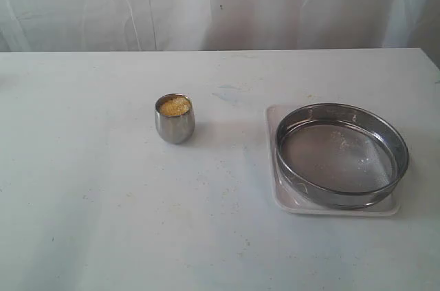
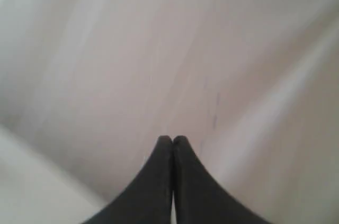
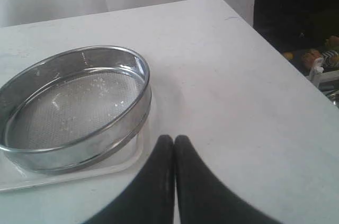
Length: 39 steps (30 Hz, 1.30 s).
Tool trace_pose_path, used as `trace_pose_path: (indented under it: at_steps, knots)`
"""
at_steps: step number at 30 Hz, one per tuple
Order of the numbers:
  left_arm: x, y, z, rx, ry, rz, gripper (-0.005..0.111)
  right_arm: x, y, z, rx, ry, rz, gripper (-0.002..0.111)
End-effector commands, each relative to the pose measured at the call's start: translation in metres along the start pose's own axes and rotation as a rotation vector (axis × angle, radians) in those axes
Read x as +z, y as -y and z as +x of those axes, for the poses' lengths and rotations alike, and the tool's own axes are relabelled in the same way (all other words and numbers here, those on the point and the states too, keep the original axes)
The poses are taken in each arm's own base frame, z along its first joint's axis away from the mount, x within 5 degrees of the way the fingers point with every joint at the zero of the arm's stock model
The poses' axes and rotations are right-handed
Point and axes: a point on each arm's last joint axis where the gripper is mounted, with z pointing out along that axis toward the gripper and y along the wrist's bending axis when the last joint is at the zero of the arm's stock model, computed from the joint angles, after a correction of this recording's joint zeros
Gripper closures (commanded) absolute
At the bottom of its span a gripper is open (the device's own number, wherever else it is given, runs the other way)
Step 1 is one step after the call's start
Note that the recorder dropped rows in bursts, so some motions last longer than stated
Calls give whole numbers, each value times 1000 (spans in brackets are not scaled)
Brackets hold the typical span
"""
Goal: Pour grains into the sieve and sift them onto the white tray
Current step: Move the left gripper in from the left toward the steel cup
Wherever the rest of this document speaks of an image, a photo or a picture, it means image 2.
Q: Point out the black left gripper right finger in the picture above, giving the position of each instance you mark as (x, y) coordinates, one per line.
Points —
(197, 195)

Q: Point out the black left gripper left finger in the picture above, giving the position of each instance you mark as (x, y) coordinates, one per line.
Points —
(148, 198)

